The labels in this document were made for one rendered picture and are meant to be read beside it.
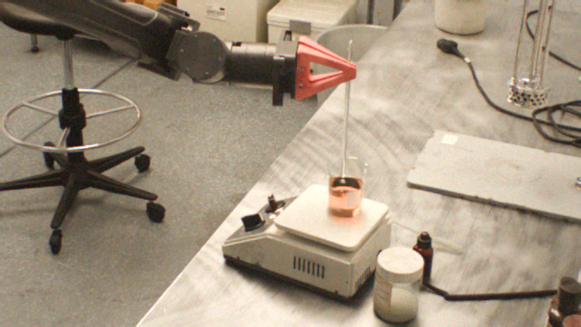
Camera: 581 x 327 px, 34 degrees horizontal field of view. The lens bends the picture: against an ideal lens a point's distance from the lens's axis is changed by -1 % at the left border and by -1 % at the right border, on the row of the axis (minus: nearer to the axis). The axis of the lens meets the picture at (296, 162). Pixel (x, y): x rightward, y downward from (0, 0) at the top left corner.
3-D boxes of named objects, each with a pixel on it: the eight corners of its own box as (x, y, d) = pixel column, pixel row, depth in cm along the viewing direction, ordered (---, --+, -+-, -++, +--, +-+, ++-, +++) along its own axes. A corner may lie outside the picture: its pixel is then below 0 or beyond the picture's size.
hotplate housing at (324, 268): (220, 260, 132) (219, 212, 128) (267, 217, 142) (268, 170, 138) (364, 311, 123) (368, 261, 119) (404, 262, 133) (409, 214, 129)
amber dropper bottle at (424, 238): (427, 266, 132) (432, 225, 129) (433, 279, 130) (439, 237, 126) (406, 268, 132) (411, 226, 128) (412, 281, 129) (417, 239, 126)
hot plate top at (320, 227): (271, 227, 125) (271, 221, 125) (313, 187, 135) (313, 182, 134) (353, 253, 121) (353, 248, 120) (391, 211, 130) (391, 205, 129)
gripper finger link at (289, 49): (359, 39, 119) (284, 34, 120) (357, 60, 113) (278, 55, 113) (355, 88, 122) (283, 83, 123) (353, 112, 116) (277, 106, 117)
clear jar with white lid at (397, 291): (406, 292, 127) (411, 243, 123) (425, 319, 122) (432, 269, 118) (365, 300, 125) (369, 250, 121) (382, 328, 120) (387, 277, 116)
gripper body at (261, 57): (296, 28, 122) (239, 24, 122) (288, 59, 113) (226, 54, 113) (294, 74, 125) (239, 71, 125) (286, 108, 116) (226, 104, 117)
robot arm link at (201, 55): (162, 3, 122) (138, 67, 122) (143, -11, 110) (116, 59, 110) (249, 36, 121) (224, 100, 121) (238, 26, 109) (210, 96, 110)
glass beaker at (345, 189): (372, 214, 128) (376, 161, 124) (347, 229, 124) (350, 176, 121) (337, 197, 131) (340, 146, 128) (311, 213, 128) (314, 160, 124)
